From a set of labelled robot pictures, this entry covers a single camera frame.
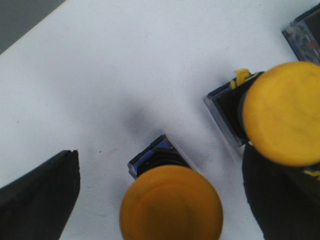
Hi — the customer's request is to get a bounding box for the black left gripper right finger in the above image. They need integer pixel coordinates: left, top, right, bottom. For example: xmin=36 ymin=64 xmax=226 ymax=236
xmin=242 ymin=144 xmax=320 ymax=240

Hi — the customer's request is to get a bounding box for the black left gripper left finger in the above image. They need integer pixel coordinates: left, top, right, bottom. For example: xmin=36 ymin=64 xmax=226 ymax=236
xmin=0 ymin=150 xmax=81 ymax=240

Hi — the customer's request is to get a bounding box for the yellow mushroom push button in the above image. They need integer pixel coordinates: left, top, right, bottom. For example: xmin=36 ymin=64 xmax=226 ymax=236
xmin=119 ymin=135 xmax=224 ymax=240
xmin=204 ymin=61 xmax=320 ymax=167

